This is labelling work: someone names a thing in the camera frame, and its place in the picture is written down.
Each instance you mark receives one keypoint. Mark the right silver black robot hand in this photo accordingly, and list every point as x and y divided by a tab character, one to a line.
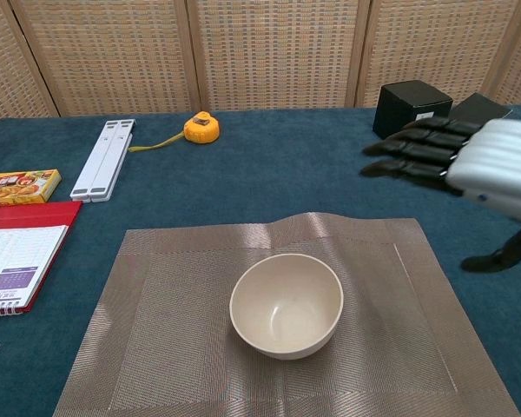
499	165

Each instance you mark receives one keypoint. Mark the grey-brown woven placemat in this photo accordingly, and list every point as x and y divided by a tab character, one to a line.
156	326

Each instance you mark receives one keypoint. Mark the white folding laptop stand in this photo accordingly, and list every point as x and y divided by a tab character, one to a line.
104	160

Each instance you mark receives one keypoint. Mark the black folded card flap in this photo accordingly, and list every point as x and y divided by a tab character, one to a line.
477	106

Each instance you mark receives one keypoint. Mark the blue felt table cover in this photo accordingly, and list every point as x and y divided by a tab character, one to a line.
243	174

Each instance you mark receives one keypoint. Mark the black cube box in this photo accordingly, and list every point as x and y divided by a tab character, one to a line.
399	108

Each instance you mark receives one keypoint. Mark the yellow curry roux box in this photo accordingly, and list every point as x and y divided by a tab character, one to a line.
17	187

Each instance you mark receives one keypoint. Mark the yellow tape measure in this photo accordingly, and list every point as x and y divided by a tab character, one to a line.
202	129

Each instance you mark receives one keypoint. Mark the cream round bowl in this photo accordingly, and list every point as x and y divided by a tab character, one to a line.
286	304

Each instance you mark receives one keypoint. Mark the red spiral notebook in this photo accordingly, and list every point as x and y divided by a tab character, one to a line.
34	213

